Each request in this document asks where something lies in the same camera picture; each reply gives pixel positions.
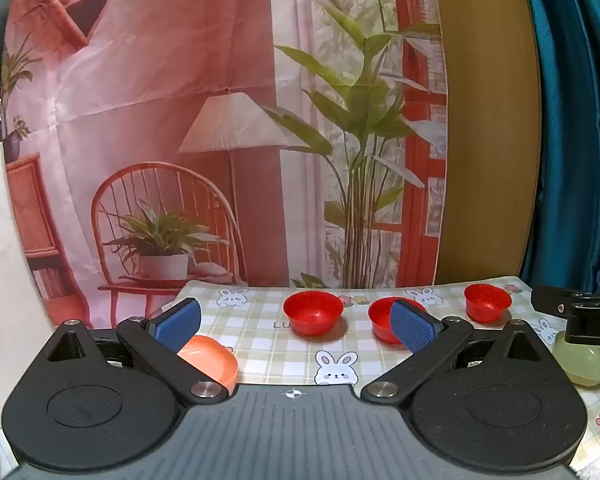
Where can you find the printed wall tapestry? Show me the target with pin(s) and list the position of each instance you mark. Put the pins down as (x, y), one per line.
(180, 85)

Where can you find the yellow wooden panel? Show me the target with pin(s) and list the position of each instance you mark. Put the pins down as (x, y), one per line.
(485, 110)

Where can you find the red bowl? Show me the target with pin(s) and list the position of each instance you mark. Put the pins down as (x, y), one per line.
(380, 317)
(486, 302)
(312, 312)

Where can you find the orange plate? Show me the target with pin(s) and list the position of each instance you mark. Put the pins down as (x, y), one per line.
(210, 356)

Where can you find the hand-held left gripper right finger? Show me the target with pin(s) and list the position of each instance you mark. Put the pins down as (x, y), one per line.
(411, 326)

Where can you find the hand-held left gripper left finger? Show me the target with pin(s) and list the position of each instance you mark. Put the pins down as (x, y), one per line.
(179, 321)

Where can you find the pale green plate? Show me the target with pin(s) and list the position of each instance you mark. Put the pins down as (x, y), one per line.
(580, 362)

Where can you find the checked bunny print tablecloth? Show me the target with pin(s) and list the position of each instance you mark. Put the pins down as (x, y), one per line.
(270, 342)

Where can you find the teal curtain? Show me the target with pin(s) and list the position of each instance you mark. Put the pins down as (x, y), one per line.
(575, 110)

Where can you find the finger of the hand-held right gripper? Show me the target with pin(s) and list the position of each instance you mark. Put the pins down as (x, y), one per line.
(550, 301)

